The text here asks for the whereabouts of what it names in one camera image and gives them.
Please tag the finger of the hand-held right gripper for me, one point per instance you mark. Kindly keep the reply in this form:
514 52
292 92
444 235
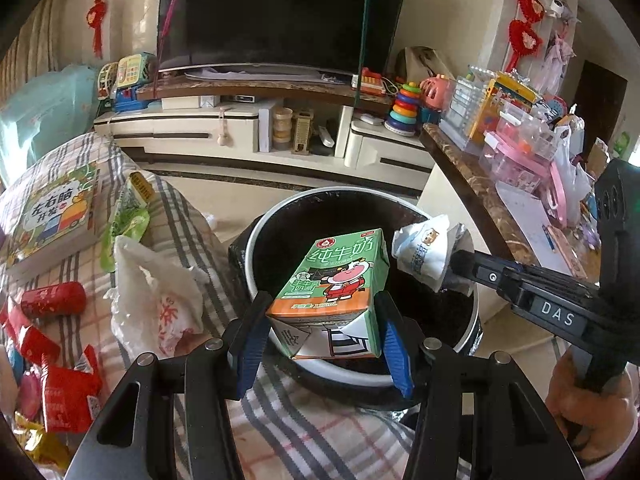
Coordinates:
480 267

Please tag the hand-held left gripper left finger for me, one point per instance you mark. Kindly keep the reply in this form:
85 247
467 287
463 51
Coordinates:
252 342

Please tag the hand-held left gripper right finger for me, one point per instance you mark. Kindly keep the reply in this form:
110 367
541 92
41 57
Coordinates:
395 355

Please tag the white wrapper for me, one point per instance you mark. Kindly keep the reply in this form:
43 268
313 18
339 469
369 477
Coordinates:
425 250

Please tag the green milk carton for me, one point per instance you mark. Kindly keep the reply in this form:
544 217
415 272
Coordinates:
330 280

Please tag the black bin with white rim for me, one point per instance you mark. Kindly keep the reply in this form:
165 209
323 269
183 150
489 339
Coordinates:
300 210

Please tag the person's right hand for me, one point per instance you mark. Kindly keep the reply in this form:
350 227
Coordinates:
575 410

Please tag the white paper sheet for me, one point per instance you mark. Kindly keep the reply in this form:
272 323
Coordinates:
525 225

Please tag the brown marble counter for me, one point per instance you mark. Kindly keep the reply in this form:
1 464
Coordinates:
465 170

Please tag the plaid blanket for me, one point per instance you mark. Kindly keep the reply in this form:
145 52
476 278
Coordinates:
300 435

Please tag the white plastic bag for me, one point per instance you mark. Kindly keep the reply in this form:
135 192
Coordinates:
575 170
155 300

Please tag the clear box with pink items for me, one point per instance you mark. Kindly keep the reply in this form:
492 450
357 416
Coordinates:
520 150

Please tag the clear plastic drawer organiser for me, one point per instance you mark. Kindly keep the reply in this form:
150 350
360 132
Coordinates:
465 110

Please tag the yellow toy box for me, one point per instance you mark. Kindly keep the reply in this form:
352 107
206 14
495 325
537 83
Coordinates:
495 105

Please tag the green snack packet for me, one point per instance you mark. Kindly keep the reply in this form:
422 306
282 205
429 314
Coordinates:
125 220

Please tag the pink plastic toy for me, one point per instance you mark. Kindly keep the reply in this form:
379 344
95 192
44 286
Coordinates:
437 92

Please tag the red bottle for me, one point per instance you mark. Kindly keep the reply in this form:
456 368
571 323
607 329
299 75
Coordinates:
52 300

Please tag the dark door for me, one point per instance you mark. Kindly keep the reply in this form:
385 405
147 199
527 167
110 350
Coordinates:
600 95

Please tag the red toy phone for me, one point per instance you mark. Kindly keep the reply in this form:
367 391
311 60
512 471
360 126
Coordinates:
377 82

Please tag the white hanging spoon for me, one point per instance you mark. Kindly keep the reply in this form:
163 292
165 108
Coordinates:
223 130

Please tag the brown bag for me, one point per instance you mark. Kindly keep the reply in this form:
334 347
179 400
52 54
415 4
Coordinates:
422 60

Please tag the wooden rack toy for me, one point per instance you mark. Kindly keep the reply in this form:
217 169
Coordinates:
302 132

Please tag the beige jar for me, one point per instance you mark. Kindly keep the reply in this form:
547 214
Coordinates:
282 127

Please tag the white upright box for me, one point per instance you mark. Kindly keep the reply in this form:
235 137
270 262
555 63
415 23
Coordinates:
266 125

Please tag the yellow snack packet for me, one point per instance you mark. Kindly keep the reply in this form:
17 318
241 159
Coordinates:
42 442

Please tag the cream television cabinet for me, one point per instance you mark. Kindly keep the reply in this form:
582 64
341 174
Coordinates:
170 122

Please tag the colourful children's book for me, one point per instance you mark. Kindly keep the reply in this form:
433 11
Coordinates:
55 210

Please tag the thin green pole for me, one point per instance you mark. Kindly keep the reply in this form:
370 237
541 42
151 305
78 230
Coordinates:
364 35

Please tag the red hanging ornament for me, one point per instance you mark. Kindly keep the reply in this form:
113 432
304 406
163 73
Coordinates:
99 10
527 10

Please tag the light blue plastic package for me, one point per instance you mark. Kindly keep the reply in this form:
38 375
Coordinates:
45 110

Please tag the black television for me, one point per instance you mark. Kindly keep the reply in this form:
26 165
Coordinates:
280 10

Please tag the beige curtain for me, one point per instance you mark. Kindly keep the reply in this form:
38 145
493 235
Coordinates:
35 50

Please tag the white security camera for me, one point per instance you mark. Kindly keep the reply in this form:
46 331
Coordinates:
560 10

